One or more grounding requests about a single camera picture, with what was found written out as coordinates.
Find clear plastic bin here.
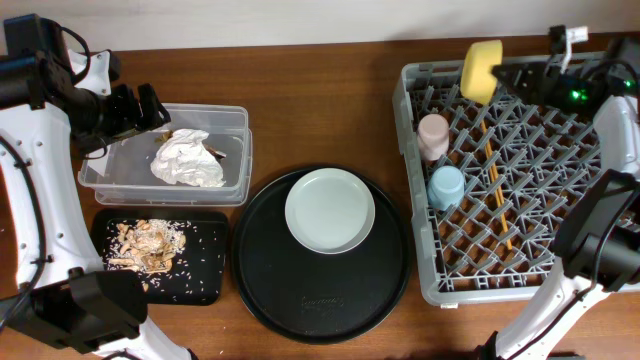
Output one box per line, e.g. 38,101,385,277
77,103,253,207

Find pink cup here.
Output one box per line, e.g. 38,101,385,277
417,114,449,161

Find grey dishwasher rack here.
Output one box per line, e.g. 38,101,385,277
393,61,604,308

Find food scraps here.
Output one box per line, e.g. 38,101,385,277
104,219,187,292

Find blue cup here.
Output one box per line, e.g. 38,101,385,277
427,166,465,211

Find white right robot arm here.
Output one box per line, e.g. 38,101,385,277
460,25,639,359

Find round black tray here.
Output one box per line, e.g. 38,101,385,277
231,168,412,344

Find wooden chopstick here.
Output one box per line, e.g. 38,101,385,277
479,118,504,209
487,144,514,251

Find yellow bowl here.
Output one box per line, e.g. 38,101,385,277
460,40,503,105

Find black rectangular tray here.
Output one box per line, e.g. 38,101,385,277
91,208,229,306

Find white napkin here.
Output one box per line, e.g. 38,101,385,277
150,129,225,188

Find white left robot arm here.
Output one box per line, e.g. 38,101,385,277
1,14,192,359

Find grey plate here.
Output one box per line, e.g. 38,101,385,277
284,168,376,255

